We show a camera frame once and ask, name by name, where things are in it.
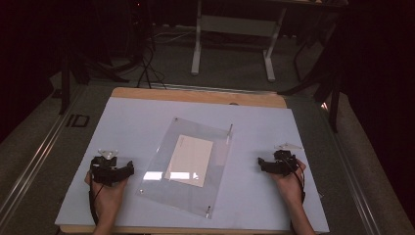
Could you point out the white table mat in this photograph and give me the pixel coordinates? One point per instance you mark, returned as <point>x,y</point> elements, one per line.
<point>261,130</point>

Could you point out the person's right hand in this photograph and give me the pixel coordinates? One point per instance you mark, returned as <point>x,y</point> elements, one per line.
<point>288,187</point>

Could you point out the metal floor rail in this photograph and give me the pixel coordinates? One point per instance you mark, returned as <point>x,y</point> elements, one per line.
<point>354,182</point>
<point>31,166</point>

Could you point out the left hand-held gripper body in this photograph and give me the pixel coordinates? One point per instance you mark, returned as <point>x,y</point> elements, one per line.
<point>103,171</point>

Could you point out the person's left hand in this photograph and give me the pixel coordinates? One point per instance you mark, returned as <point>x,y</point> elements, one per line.
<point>109,194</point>

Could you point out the clear acrylic frame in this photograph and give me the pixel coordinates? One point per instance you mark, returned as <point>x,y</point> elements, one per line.
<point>156,192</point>

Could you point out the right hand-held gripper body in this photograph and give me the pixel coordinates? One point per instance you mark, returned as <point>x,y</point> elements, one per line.
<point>284,163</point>

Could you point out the black metal stand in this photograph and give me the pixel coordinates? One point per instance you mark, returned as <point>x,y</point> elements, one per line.
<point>70,65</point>

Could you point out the white metal desk frame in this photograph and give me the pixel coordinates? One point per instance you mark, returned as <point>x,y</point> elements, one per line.
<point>235,27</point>

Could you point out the long metal frame screw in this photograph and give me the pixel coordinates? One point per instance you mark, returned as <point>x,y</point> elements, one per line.
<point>230,132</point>

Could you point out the dark chair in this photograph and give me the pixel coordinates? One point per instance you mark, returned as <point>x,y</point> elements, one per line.
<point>321,65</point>

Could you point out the wooden table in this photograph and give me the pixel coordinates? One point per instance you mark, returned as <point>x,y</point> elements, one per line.
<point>195,96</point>

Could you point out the beige paper card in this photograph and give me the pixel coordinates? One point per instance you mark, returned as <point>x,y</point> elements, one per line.
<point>191,160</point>

